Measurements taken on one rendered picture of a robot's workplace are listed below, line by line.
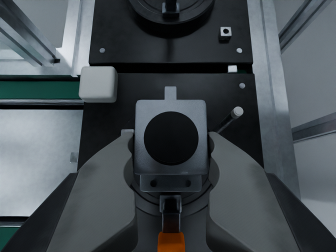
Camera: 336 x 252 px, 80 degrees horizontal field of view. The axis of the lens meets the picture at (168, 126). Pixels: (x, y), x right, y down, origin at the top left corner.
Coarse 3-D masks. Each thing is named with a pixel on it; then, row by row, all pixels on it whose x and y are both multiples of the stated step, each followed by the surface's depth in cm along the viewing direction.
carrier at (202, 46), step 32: (96, 0) 32; (128, 0) 29; (160, 0) 29; (192, 0) 29; (224, 0) 32; (96, 32) 30; (128, 32) 30; (160, 32) 30; (192, 32) 30; (96, 64) 30; (128, 64) 30; (160, 64) 30; (192, 64) 30; (224, 64) 29
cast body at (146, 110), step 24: (168, 96) 17; (144, 120) 12; (168, 120) 11; (192, 120) 12; (144, 144) 11; (168, 144) 11; (192, 144) 11; (144, 168) 11; (168, 168) 11; (192, 168) 11
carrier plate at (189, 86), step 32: (128, 96) 28; (160, 96) 28; (192, 96) 28; (224, 96) 28; (256, 96) 28; (96, 128) 27; (224, 128) 27; (256, 128) 27; (256, 160) 26; (160, 224) 24; (192, 224) 24
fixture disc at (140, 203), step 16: (128, 128) 25; (208, 128) 25; (208, 160) 24; (144, 192) 23; (160, 192) 23; (176, 192) 23; (192, 192) 23; (208, 192) 23; (144, 208) 23; (192, 208) 23
